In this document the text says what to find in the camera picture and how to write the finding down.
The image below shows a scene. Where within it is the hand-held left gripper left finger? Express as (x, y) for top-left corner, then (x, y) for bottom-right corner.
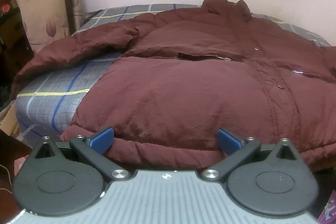
(31, 127), (132, 182)

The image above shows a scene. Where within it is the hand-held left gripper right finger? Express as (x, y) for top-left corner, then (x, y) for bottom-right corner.
(202, 128), (302, 181)

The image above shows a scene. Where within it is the maroon puffer jacket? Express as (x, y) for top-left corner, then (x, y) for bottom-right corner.
(12, 0), (336, 172)

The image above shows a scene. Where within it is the bed with grey plaid sheet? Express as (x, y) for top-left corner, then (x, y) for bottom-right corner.
(14, 4), (332, 152)

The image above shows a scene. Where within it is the cardboard box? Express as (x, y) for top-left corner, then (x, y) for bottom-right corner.
(0, 101), (22, 141)

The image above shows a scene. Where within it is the purple printed packet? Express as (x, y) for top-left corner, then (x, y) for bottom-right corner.
(317, 189), (336, 224)

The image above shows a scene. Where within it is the beige floral curtain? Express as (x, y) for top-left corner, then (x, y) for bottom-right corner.
(2, 0), (88, 54)

